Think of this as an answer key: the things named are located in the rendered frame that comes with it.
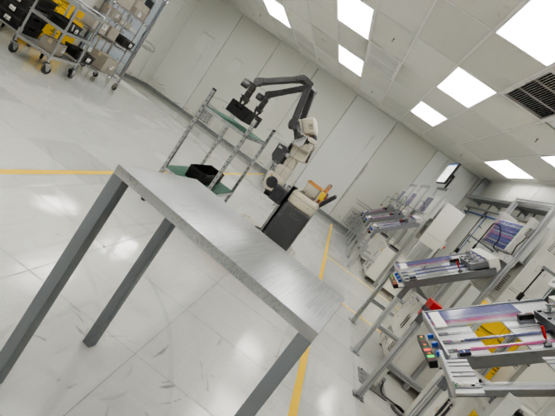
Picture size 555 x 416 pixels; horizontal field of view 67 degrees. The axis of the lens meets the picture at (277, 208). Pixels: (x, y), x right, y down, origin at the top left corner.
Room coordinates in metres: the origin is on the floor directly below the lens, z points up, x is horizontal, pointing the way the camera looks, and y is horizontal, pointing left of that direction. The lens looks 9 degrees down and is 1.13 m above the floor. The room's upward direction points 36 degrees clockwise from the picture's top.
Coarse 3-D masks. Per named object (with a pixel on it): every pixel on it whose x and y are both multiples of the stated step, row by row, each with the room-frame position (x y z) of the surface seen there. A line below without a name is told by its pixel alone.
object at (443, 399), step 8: (480, 376) 2.52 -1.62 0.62; (432, 384) 2.56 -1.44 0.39; (424, 392) 2.57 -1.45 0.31; (416, 400) 2.57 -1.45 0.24; (440, 400) 2.35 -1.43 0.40; (448, 400) 2.30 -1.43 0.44; (456, 400) 2.23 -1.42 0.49; (464, 400) 2.17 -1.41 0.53; (472, 400) 2.11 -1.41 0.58; (480, 400) 2.07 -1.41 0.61; (488, 400) 2.13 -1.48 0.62; (408, 408) 2.59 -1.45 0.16; (432, 408) 2.37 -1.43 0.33; (440, 408) 2.30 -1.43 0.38; (448, 408) 2.25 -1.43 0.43; (456, 408) 2.18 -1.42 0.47; (464, 408) 2.12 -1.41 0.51; (472, 408) 2.07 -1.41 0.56; (480, 408) 2.03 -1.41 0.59; (520, 408) 2.46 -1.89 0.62
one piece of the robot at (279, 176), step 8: (312, 144) 3.61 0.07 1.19; (288, 152) 3.68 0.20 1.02; (296, 152) 3.67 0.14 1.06; (304, 152) 3.67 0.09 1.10; (312, 152) 3.85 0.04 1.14; (288, 160) 3.68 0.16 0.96; (296, 160) 3.68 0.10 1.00; (304, 160) 3.66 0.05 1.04; (280, 168) 3.64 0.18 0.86; (288, 168) 3.66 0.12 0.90; (272, 176) 3.64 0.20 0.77; (280, 176) 3.64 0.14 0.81; (288, 176) 3.79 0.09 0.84; (264, 184) 3.65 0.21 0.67; (272, 184) 3.64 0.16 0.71; (280, 184) 3.64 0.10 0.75
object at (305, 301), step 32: (160, 192) 1.12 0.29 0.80; (192, 192) 1.34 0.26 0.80; (96, 224) 1.11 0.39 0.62; (160, 224) 1.51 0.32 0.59; (192, 224) 1.06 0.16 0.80; (224, 224) 1.25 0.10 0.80; (64, 256) 1.11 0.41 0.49; (224, 256) 1.01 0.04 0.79; (256, 256) 1.16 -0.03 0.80; (288, 256) 1.40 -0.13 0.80; (128, 288) 1.50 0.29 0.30; (256, 288) 0.98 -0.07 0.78; (288, 288) 1.09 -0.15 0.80; (320, 288) 1.29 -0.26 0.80; (32, 320) 1.10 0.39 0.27; (96, 320) 1.51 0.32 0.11; (288, 320) 0.96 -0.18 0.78; (320, 320) 1.03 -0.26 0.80; (0, 352) 1.11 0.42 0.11; (288, 352) 0.94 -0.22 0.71
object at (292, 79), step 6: (264, 78) 3.52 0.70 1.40; (270, 78) 3.54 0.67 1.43; (276, 78) 3.54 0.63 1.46; (282, 78) 3.55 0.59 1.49; (288, 78) 3.56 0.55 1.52; (294, 78) 3.57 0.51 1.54; (300, 78) 3.55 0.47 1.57; (258, 84) 3.51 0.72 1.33; (264, 84) 3.53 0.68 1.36; (270, 84) 3.55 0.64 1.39; (276, 84) 3.57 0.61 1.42
